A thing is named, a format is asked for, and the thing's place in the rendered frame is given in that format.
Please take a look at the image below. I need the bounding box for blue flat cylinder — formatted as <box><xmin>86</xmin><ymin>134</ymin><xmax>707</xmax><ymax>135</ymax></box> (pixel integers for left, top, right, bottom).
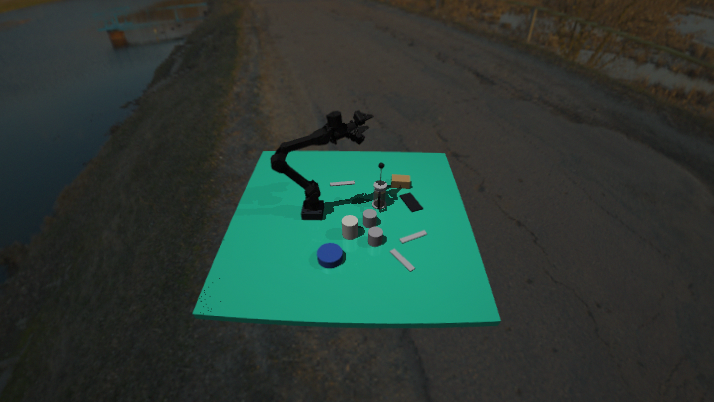
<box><xmin>317</xmin><ymin>243</ymin><xmax>343</xmax><ymax>268</ymax></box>

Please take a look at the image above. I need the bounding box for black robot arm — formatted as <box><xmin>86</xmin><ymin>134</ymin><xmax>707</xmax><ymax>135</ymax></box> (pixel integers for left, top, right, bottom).
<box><xmin>271</xmin><ymin>111</ymin><xmax>365</xmax><ymax>211</ymax></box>

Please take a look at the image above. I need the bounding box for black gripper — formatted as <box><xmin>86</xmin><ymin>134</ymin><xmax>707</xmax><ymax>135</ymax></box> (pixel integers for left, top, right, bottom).
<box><xmin>341</xmin><ymin>111</ymin><xmax>374</xmax><ymax>138</ymax></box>

